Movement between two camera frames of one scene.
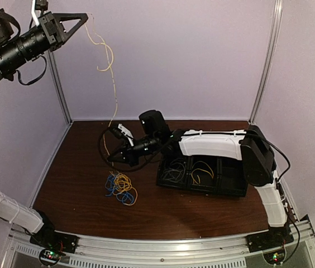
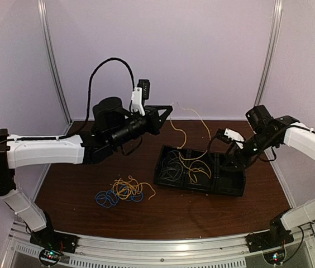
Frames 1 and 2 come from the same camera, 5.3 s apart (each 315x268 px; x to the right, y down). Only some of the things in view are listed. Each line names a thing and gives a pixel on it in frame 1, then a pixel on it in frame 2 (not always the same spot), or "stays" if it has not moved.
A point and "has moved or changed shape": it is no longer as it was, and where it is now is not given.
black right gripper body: x=134 y=157 -> x=238 y=153
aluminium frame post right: x=278 y=9 stays
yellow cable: x=198 y=169 has moved or changed shape
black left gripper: x=56 y=34 -> x=156 y=122
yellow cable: x=122 y=183 has moved or changed shape
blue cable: x=127 y=197 has moved or changed shape
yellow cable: x=115 y=98 -> x=181 y=157
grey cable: x=174 y=175 -> x=173 y=162
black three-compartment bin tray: x=214 y=174 stays
